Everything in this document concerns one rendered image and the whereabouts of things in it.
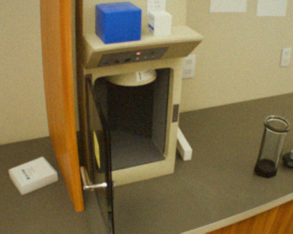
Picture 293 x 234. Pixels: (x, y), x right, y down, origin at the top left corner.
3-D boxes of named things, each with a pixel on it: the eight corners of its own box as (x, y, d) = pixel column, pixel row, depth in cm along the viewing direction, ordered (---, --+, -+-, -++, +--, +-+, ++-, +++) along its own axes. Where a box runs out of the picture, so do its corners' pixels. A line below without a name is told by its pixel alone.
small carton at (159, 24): (148, 30, 108) (148, 11, 105) (164, 30, 109) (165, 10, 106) (153, 36, 104) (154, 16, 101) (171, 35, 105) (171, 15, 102)
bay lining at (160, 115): (80, 135, 150) (75, 50, 132) (142, 124, 158) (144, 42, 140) (97, 172, 130) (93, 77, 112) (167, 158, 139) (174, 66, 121)
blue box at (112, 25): (94, 33, 104) (94, 3, 100) (128, 30, 108) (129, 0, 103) (104, 44, 97) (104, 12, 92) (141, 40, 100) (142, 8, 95)
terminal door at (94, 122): (94, 183, 129) (88, 74, 109) (113, 247, 104) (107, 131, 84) (92, 183, 129) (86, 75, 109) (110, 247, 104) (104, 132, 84)
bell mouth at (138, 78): (97, 67, 132) (96, 53, 129) (144, 61, 138) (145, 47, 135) (112, 89, 118) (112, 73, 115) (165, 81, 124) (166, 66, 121)
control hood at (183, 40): (82, 67, 109) (82, 35, 104) (184, 54, 120) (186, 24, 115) (93, 83, 100) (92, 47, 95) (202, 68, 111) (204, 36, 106)
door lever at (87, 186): (98, 170, 105) (98, 162, 103) (105, 192, 97) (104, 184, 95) (79, 172, 103) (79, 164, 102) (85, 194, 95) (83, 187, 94)
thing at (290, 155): (276, 160, 151) (279, 147, 148) (292, 155, 154) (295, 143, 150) (288, 172, 144) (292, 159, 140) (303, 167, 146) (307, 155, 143)
